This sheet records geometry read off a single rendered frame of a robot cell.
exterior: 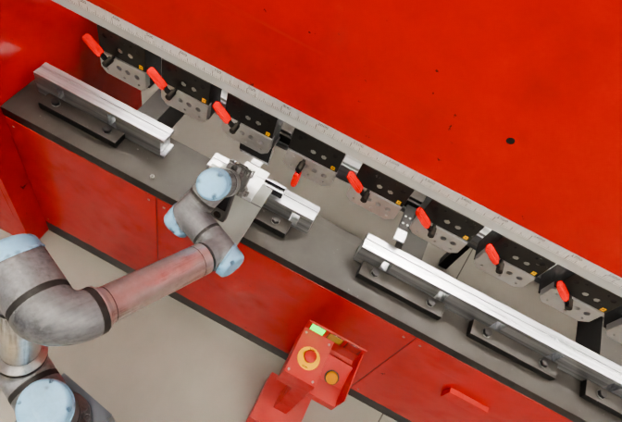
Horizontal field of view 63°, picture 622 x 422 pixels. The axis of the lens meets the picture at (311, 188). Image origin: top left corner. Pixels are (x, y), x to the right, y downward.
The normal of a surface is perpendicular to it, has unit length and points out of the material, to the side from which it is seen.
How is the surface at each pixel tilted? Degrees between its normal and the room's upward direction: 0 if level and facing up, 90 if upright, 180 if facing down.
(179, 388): 0
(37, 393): 7
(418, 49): 90
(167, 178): 0
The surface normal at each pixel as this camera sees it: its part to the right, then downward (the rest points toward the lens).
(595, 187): -0.40, 0.70
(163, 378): 0.23, -0.54
